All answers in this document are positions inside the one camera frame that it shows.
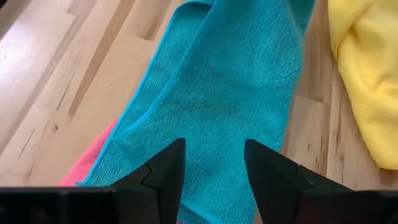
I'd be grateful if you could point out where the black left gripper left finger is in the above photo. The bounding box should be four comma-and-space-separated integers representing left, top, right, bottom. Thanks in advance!
0, 138, 187, 224

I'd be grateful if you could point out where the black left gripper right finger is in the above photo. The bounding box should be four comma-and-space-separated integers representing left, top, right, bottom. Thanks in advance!
244, 138, 398, 224

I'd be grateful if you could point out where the teal microfiber towel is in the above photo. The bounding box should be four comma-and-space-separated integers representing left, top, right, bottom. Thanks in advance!
76, 0, 317, 224

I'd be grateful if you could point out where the yellow microfiber towel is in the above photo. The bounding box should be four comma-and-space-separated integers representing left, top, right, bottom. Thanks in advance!
327, 0, 398, 170

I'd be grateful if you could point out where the pink microfiber towel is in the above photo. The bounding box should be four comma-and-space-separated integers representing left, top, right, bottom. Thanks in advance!
60, 119, 119, 188

